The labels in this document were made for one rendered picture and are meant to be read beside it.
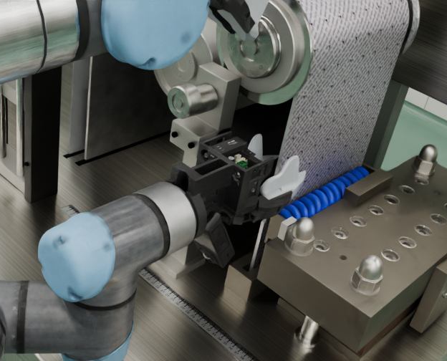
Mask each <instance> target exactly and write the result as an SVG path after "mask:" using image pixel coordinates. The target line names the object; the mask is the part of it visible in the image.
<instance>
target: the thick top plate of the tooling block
mask: <svg viewBox="0 0 447 361"><path fill-rule="evenodd" d="M417 155H418V154H417ZM415 158H416V155H415V156H413V157H412V158H410V159H408V160H407V161H405V162H404V163H401V164H400V165H398V166H396V167H395V168H393V169H392V170H389V171H388V173H390V174H391V175H393V179H392V181H391V183H390V185H389V186H388V187H386V188H384V189H383V190H381V191H380V192H378V193H376V194H375V195H374V196H371V197H370V198H368V199H367V200H365V201H363V202H362V203H360V204H359V205H357V206H354V205H353V204H351V203H350V202H348V201H346V200H345V199H344V198H342V199H340V200H339V201H337V202H335V203H333V204H332V205H331V206H328V207H327V208H325V209H323V210H322V211H320V212H319V213H316V214H315V215H313V216H311V217H310V219H311V220H312V222H313V224H314V234H313V235H314V237H315V239H314V243H313V246H312V247H313V250H312V253H311V254H310V255H308V256H295V255H294V254H291V253H289V252H288V251H287V250H286V249H285V247H284V242H285V240H286V239H285V240H284V241H283V240H281V239H280V238H279V237H276V238H274V239H272V240H271V241H269V242H267V243H266V245H265V247H264V253H263V256H262V259H261V264H260V267H259V272H258V275H257V279H258V280H259V281H261V282H262V283H264V284H265V285H267V286H268V287H269V288H270V289H272V290H273V291H274V292H276V293H277V294H278V295H279V296H281V297H282V298H284V299H285V300H287V301H288V302H289V303H290V304H292V305H293V306H294V307H296V308H297V309H298V310H299V311H301V312H302V313H304V314H305V315H307V316H308V317H309V318H310V319H312V320H313V321H314V322H316V323H317V324H318V325H319V326H321V327H322V328H324V329H325V330H327V331H328V332H329V333H330V334H332V335H333V336H334V337H336V338H337V339H338V340H340V341H341V342H343V343H344V344H345V345H347V346H348V347H349V348H350V349H352V350H353V351H355V352H358V351H359V350H361V349H362V348H363V347H364V346H365V345H366V344H367V343H368V342H369V341H370V340H371V339H373V338H374V337H375V336H376V335H377V334H378V333H380V332H381V331H382V330H383V329H384V328H385V327H387V326H388V325H389V324H390V323H391V322H392V321H393V320H394V319H395V318H396V317H397V316H399V315H400V314H401V313H402V312H403V311H404V310H406V309H407V308H408V307H409V306H410V305H411V304H412V303H414V301H415V300H416V299H418V298H419V297H420V296H421V295H422V294H423V293H424V291H425V290H426V287H427V285H428V283H429V281H430V279H431V276H432V274H433V272H434V269H435V267H436V266H438V265H439V264H440V263H441V262H442V261H443V260H444V259H445V258H447V168H445V167H443V166H442V165H439V164H438V163H437V164H436V167H435V169H434V170H435V172H434V174H433V175H423V174H420V173H418V172H416V171H415V170H413V168H412V163H413V162H414V161H415ZM369 255H375V256H377V257H379V258H380V259H381V261H382V263H383V272H382V276H383V280H382V281H381V284H380V291H379V293H378V294H377V295H375V296H373V297H366V296H363V295H361V294H358V293H357V292H355V291H354V290H353V289H352V287H351V286H350V278H351V277H352V276H353V274H354V272H355V269H356V268H357V267H359V266H360V263H361V261H362V260H363V259H364V258H365V257H366V256H369Z"/></svg>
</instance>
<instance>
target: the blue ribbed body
mask: <svg viewBox="0 0 447 361"><path fill-rule="evenodd" d="M367 175H370V172H369V171H368V170H366V169H365V168H364V167H361V166H359V167H356V168H354V170H350V171H349V172H348V173H345V174H343V175H342V176H340V177H338V178H337V179H334V180H331V182H330V183H326V184H325V185H324V186H321V187H319V188H318V189H317V190H314V191H312V192H311V193H308V194H307V195H305V197H301V198H299V199H298V201H293V202H292V203H291V205H290V204H289V205H286V206H285V207H284V208H283V209H282V211H281V212H280V213H278V214H279V215H280V216H282V217H283V218H285V219H288V218H290V217H294V218H295V219H299V218H301V217H307V218H310V217H311V216H313V215H315V214H316V213H319V212H320V211H322V210H323V209H325V208H327V207H328V206H331V205H332V204H333V203H335V202H337V201H339V200H340V199H342V197H343V195H344V192H345V189H346V187H348V186H351V185H352V184H353V183H356V182H357V181H359V180H361V179H362V178H364V177H366V176H367Z"/></svg>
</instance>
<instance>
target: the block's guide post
mask: <svg viewBox="0 0 447 361"><path fill-rule="evenodd" d="M318 329H319V325H318V324H317V323H316V322H314V321H313V320H312V319H310V318H309V317H308V316H307V315H305V317H304V321H303V323H302V326H300V327H298V328H297V329H296V330H295V333H294V339H295V341H296V342H297V343H298V344H299V345H301V346H303V347H306V348H313V347H316V346H317V345H318V343H319V339H320V335H319V333H318Z"/></svg>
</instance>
